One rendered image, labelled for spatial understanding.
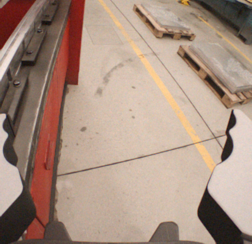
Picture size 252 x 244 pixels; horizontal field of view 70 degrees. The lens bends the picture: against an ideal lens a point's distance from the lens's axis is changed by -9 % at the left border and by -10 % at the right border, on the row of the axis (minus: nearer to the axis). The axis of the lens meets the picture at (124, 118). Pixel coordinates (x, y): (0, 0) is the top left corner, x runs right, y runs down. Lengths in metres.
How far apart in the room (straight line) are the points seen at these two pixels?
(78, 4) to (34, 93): 1.06
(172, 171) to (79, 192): 0.77
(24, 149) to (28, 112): 0.14
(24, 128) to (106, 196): 0.96
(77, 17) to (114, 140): 1.06
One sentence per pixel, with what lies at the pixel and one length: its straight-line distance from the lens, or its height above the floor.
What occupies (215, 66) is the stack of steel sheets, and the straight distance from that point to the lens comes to 2.83.
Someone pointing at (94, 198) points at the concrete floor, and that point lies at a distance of 1.46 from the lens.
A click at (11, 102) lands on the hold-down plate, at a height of 0.91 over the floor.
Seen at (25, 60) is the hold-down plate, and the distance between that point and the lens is 0.88.
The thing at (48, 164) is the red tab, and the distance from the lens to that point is 0.95.
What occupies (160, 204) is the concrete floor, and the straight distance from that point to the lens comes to 1.56.
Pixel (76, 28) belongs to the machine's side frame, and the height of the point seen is 0.63.
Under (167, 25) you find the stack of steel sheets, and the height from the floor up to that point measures 0.19.
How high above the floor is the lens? 1.39
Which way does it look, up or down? 48 degrees down
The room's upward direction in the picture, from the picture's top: 18 degrees clockwise
